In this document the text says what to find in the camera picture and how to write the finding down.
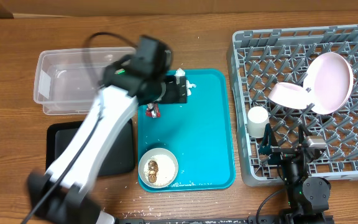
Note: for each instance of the teal plastic tray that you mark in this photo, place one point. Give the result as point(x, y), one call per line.
point(198, 133)

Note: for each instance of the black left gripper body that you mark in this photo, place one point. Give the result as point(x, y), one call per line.
point(173, 91)

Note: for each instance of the clear plastic bin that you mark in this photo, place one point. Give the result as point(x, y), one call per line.
point(62, 84)

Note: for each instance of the pink bowl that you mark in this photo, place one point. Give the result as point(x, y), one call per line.
point(290, 95)

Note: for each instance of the large white plate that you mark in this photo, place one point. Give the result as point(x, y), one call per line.
point(328, 83)

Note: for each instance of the red foil wrapper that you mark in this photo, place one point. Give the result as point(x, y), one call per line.
point(152, 110)

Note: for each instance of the cream paper cup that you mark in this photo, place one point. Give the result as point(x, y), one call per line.
point(257, 118)

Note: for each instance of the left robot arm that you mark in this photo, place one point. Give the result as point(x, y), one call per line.
point(61, 194)

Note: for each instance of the brown food piece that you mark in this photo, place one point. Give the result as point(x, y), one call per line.
point(153, 169)

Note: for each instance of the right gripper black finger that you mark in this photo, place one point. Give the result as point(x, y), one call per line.
point(303, 133)
point(269, 144)

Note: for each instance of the white tissue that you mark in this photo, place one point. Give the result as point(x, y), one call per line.
point(181, 73)

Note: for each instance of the grey bowl with rice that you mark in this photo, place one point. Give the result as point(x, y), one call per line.
point(158, 168)

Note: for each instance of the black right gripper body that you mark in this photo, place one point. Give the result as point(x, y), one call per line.
point(282, 154)

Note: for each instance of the black plastic bin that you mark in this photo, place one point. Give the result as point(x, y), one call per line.
point(119, 160)

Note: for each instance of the grey dish rack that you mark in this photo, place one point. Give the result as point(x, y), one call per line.
point(259, 59)

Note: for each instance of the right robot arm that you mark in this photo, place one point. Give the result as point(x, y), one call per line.
point(308, 197)

